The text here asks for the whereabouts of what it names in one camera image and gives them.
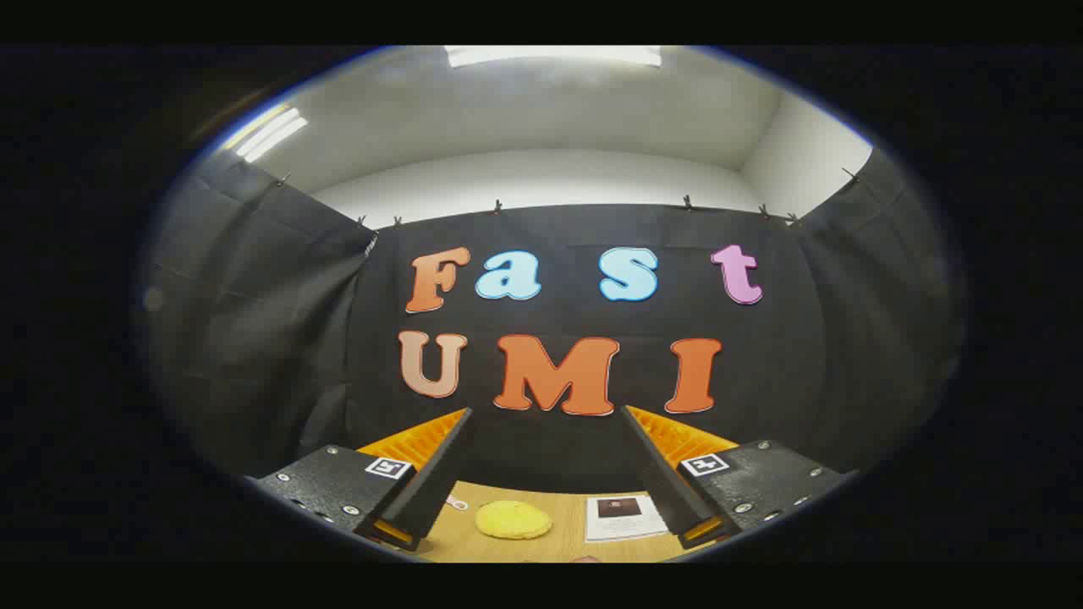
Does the white book dark photo cover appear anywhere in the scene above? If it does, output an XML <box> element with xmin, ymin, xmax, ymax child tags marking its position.
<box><xmin>585</xmin><ymin>494</ymin><xmax>669</xmax><ymax>542</ymax></box>

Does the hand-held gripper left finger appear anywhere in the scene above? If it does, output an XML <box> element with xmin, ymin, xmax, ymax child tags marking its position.
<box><xmin>245</xmin><ymin>406</ymin><xmax>475</xmax><ymax>555</ymax></box>

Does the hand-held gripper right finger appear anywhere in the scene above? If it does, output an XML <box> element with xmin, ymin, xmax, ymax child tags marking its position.
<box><xmin>620</xmin><ymin>404</ymin><xmax>860</xmax><ymax>551</ymax></box>

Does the wide ceiling light panel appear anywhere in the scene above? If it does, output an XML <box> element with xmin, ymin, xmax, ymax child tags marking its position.
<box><xmin>444</xmin><ymin>46</ymin><xmax>662</xmax><ymax>69</ymax></box>

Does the twin tube ceiling light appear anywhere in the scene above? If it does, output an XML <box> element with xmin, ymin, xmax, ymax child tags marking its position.
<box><xmin>222</xmin><ymin>106</ymin><xmax>308</xmax><ymax>163</ymax></box>

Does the yellow fluffy plush toy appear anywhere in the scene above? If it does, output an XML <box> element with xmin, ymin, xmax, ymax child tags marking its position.
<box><xmin>476</xmin><ymin>499</ymin><xmax>554</xmax><ymax>540</ymax></box>

